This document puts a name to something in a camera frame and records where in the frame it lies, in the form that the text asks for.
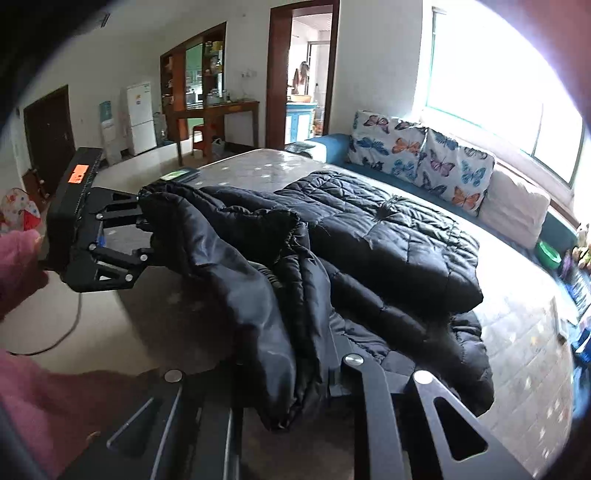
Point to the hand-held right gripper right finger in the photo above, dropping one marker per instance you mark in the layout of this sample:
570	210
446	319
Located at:
383	438

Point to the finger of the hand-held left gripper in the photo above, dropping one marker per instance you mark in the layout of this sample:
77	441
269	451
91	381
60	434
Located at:
106	205
111	272

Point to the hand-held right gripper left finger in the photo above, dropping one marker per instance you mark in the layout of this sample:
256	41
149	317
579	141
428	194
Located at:
217	438

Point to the black quilted jacket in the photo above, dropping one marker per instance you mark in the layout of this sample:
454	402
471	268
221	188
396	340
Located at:
369	240

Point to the hanging clothes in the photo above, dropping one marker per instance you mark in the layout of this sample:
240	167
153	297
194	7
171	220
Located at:
301	78

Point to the colourful spotted toy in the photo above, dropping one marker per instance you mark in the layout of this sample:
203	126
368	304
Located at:
18	212

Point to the water dispenser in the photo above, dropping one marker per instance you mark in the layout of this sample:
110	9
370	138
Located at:
108	134

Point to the black case with screen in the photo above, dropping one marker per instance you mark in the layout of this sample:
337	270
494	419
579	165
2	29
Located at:
178	175

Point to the dark brown door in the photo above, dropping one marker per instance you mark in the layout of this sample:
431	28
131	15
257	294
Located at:
48	134

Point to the white refrigerator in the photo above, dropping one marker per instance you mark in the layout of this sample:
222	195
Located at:
141	120

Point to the red plastic stool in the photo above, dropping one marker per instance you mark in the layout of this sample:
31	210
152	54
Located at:
198	138

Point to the white plastic bag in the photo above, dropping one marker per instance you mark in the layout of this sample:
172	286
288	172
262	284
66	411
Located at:
218	148

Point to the brown wooden shelf cabinet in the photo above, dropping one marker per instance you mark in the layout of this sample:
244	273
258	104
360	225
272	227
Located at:
171	83

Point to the person's pink clothing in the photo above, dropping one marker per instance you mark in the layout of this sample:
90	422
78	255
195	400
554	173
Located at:
41	406

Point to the brown wooden desk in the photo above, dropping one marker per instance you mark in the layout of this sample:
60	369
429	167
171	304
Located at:
231	108

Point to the grey star-print quilted mattress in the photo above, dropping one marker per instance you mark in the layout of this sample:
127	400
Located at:
521	350

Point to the folded patterned blanket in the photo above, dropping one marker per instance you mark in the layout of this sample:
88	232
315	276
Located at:
300	147

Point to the blue cabinet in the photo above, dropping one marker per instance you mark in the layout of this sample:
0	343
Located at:
300	122

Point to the blue sofa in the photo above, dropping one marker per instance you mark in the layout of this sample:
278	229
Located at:
332	147

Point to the clear plastic box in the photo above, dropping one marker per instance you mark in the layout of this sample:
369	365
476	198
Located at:
577	288

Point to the white cushion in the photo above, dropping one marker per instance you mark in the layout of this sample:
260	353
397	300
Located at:
517	207

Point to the green and yellow plush toy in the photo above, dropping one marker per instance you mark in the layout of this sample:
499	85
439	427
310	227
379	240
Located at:
582	257

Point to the butterfly print pillow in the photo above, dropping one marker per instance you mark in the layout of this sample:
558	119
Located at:
383	147
455	175

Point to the white plush dog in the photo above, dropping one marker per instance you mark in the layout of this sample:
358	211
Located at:
585	234

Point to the green-framed window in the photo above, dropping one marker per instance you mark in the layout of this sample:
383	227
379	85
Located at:
498	78

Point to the brown door frame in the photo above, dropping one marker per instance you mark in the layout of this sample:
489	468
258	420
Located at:
277	83

